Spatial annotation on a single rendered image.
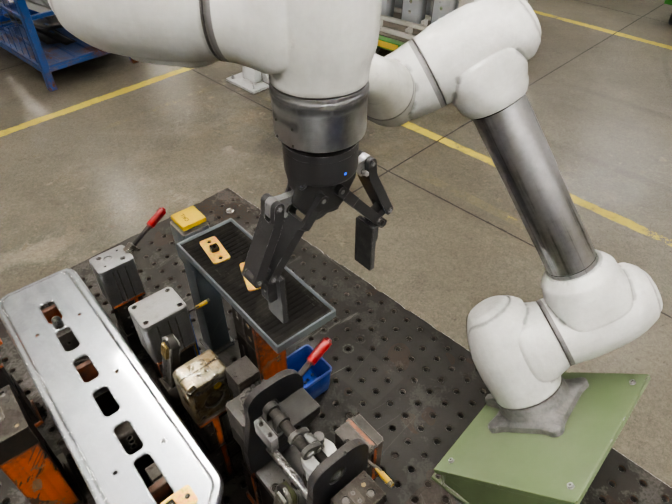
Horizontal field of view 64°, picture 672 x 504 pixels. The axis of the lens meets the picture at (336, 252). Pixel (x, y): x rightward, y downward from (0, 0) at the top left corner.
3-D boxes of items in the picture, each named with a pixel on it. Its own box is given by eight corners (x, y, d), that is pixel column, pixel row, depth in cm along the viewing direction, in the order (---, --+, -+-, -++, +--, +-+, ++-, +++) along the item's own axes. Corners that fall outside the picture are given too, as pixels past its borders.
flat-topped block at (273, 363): (246, 399, 141) (222, 276, 111) (271, 382, 145) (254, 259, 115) (268, 425, 136) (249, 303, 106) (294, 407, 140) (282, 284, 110)
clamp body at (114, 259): (120, 352, 153) (80, 257, 129) (157, 331, 158) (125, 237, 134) (135, 373, 147) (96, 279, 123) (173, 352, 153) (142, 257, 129)
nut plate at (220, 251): (198, 242, 117) (198, 238, 117) (215, 236, 119) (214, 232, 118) (214, 265, 112) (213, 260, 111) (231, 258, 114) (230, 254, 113)
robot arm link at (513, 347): (489, 383, 132) (448, 307, 128) (561, 353, 127) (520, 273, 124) (500, 420, 116) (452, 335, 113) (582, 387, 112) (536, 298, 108)
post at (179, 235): (199, 341, 155) (167, 221, 126) (221, 328, 159) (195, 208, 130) (212, 357, 151) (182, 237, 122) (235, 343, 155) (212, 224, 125)
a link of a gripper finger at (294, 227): (331, 198, 56) (323, 195, 55) (279, 289, 58) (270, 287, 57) (307, 181, 58) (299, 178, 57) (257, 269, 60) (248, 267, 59)
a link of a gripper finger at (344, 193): (311, 179, 58) (319, 168, 58) (360, 213, 67) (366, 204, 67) (335, 196, 56) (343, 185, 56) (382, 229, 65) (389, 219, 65)
